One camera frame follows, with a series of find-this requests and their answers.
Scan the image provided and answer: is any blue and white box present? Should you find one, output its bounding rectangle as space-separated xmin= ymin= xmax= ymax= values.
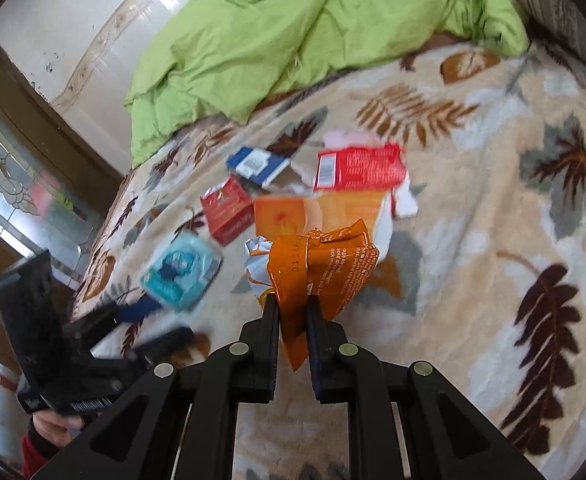
xmin=226 ymin=146 xmax=319 ymax=196

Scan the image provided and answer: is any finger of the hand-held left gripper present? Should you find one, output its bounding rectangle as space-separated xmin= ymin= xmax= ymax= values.
xmin=123 ymin=329 xmax=194 ymax=371
xmin=63 ymin=296 xmax=161 ymax=348

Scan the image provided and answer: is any person's left forearm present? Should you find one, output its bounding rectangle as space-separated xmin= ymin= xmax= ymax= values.
xmin=20 ymin=432 xmax=66 ymax=480

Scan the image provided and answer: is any orange foil bag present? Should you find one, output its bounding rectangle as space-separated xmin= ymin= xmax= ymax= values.
xmin=244 ymin=219 xmax=380 ymax=372

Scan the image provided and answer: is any person's left hand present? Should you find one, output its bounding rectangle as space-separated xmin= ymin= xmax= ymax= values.
xmin=29 ymin=414 xmax=86 ymax=456

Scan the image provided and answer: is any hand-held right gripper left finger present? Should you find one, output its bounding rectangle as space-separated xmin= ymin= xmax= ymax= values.
xmin=76 ymin=292 xmax=280 ymax=480

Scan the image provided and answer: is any green quilt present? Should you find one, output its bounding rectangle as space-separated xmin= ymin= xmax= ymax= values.
xmin=126 ymin=0 xmax=530 ymax=168

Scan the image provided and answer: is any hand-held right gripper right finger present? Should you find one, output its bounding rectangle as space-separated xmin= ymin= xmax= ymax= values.
xmin=307 ymin=295 xmax=544 ymax=480

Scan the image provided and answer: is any white and orange snack bag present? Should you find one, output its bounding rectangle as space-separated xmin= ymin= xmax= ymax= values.
xmin=253 ymin=194 xmax=391 ymax=263

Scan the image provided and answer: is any teal tissue packet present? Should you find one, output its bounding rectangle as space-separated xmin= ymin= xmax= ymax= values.
xmin=140 ymin=234 xmax=222 ymax=313

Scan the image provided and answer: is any red cigarette box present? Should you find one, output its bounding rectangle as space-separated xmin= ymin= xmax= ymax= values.
xmin=200 ymin=176 xmax=254 ymax=246

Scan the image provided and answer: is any patterned glass door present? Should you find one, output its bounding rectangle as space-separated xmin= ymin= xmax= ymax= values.
xmin=0 ymin=95 xmax=99 ymax=286

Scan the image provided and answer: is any leaf printed blanket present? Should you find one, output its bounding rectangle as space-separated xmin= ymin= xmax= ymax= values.
xmin=70 ymin=40 xmax=586 ymax=480

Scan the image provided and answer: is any red carton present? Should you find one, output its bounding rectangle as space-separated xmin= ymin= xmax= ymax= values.
xmin=314 ymin=143 xmax=420 ymax=219

